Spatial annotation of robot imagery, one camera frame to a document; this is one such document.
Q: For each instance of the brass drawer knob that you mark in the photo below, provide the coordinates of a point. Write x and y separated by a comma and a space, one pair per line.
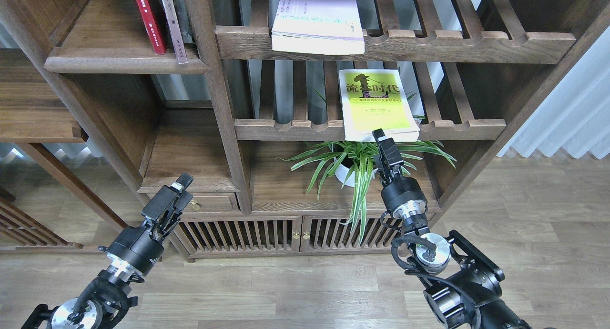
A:
195, 206

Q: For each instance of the red paperback book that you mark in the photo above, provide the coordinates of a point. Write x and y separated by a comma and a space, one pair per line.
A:
152, 15

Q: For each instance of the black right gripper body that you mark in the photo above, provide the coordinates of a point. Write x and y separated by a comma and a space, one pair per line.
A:
402, 195

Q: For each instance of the green spider plant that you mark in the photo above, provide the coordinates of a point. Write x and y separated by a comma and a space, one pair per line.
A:
329, 155

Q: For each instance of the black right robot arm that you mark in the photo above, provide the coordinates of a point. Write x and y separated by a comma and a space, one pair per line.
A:
461, 283

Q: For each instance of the white lavender paperback book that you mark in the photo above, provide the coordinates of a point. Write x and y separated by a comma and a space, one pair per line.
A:
328, 27

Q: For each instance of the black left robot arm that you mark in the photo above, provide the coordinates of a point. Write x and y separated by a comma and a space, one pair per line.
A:
105, 301

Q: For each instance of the white plant pot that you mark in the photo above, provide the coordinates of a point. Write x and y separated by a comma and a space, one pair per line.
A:
344, 174

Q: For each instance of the dark wooden bookshelf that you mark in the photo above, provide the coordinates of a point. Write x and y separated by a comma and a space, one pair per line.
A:
479, 69

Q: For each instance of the dark wooden slatted bench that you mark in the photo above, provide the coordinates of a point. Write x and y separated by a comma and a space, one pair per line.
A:
25, 233

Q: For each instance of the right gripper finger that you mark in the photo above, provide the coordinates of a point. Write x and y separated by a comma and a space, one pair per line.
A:
389, 157

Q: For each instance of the thin upright book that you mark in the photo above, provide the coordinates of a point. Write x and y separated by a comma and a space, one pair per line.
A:
175, 32

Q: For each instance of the yellow green paperback book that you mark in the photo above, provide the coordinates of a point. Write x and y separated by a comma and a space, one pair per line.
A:
376, 99

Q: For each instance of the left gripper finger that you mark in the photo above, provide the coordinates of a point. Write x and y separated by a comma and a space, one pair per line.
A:
168, 204

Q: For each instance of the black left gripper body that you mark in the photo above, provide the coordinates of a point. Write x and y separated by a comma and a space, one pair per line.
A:
136, 249

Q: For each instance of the white curtain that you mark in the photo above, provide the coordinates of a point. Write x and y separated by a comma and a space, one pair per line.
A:
575, 117

